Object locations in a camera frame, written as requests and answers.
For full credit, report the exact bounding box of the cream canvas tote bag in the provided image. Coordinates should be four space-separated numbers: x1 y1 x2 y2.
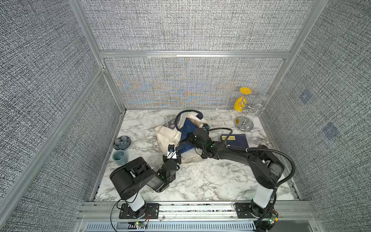
155 110 208 164

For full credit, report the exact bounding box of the dark blue book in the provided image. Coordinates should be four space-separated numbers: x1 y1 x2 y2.
220 134 249 149

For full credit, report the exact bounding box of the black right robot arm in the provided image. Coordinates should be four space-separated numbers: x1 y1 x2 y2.
186 128 296 220

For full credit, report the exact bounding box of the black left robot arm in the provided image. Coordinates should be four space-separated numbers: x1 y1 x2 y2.
110 157 180 215

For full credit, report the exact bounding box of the dark flower shaped dish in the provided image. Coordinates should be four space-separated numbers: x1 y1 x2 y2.
113 136 131 150

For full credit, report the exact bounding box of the yellow wine glass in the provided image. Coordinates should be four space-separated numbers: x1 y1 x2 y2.
233 87 252 112

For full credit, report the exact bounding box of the teal ceramic cup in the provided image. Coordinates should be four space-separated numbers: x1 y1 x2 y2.
112 150 128 166

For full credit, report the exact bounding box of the clear wine glass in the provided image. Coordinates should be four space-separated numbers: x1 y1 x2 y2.
251 93 270 117

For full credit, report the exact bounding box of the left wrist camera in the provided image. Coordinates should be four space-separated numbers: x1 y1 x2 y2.
166 144 177 160

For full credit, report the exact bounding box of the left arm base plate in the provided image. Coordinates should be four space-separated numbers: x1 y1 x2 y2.
119 203 160 220

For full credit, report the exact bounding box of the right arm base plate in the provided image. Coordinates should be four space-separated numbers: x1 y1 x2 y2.
233 203 260 219

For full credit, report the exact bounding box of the aluminium front rail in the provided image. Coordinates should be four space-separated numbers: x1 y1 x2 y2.
73 201 325 232

